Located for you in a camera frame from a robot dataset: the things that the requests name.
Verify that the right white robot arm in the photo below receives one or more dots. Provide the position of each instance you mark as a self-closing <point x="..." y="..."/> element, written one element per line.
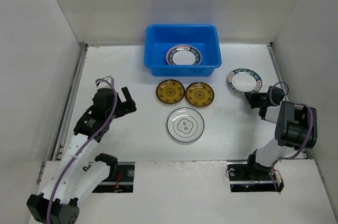
<point x="296" y="130"/>

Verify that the blue plastic bin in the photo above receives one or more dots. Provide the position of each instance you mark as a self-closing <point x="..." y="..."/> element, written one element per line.
<point x="161" y="37"/>

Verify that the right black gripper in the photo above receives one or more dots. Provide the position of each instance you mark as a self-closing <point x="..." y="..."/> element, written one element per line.
<point x="255" y="99"/>

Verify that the white plate green rim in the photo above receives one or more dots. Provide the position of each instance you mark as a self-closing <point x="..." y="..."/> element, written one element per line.
<point x="185" y="125"/>

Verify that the yellow patterned plate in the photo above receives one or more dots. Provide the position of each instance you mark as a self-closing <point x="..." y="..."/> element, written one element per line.
<point x="199" y="94"/>
<point x="170" y="91"/>

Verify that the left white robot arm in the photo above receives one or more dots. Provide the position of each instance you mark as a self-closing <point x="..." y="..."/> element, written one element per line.
<point x="60" y="200"/>

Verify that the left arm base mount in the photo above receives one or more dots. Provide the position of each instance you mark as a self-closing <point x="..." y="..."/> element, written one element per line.
<point x="120" y="181"/>

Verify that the lettered rim plate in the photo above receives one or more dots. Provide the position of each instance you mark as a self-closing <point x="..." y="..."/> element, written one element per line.
<point x="243" y="80"/>
<point x="184" y="55"/>

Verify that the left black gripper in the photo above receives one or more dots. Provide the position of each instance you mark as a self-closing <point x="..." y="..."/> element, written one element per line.
<point x="129" y="105"/>

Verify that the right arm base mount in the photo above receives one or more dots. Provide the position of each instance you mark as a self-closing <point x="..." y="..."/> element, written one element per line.
<point x="241" y="179"/>

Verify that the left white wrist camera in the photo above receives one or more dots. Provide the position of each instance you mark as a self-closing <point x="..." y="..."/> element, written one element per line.
<point x="105" y="82"/>

